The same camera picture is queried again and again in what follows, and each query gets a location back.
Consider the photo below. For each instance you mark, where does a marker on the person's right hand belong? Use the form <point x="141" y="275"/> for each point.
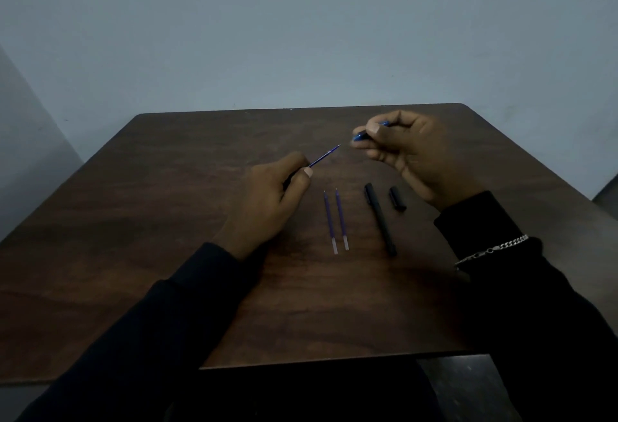
<point x="425" y="156"/>

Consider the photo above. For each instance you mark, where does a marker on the person's left hand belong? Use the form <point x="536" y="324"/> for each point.
<point x="260" y="204"/>

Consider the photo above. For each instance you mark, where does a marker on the person's left thumb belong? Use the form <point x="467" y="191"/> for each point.
<point x="298" y="191"/>

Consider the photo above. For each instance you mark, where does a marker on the person's right thumb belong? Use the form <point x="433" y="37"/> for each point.
<point x="379" y="132"/>

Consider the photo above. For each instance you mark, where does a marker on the blue pen barrel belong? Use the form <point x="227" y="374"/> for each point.
<point x="359" y="136"/>

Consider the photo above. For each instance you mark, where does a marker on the blue pen refill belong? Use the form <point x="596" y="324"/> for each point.
<point x="342" y="221"/>
<point x="326" y="154"/>
<point x="330" y="223"/>

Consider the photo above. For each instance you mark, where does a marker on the person's left forearm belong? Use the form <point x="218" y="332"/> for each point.
<point x="145" y="334"/>

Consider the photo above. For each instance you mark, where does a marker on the person's right forearm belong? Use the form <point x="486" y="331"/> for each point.
<point x="531" y="306"/>

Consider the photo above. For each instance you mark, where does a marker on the black pen cap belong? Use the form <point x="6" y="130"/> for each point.
<point x="398" y="198"/>

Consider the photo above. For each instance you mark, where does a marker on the black pen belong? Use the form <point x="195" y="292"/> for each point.
<point x="381" y="221"/>

